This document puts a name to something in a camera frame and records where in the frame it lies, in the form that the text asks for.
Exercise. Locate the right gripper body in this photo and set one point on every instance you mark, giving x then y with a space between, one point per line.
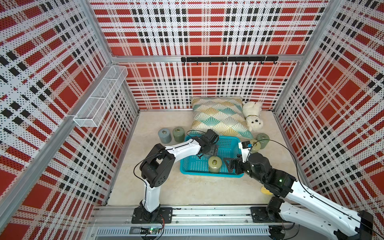
247 169

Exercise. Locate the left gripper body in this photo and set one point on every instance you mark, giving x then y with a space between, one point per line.
212 150

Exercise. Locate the teal plastic basket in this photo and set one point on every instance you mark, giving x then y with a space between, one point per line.
228 147

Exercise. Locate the light green tea canister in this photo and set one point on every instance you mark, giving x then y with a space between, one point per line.
256 146

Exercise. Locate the dark green tea canister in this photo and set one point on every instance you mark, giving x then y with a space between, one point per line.
179 134

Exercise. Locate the blue grey tea canister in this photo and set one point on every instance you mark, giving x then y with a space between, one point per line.
165 135

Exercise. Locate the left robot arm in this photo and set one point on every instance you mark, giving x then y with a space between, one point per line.
157 166

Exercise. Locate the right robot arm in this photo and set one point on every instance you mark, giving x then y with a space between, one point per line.
293 202

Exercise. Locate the yellow plush toy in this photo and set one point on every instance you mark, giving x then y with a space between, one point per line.
266 192

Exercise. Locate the fan pattern pillow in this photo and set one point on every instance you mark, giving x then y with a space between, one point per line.
223 115

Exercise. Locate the white plush bear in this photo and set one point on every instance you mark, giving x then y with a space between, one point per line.
252 113

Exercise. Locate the green circuit board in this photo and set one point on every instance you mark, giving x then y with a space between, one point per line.
149 231

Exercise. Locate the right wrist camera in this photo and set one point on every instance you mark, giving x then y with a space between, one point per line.
245 148

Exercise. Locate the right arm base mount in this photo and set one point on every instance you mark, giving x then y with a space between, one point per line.
266 215

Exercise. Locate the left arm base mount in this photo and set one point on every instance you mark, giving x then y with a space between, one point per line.
161 214

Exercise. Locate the black hook rail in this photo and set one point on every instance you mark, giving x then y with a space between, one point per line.
260 59

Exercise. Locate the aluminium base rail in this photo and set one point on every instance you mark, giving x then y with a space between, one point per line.
210 215

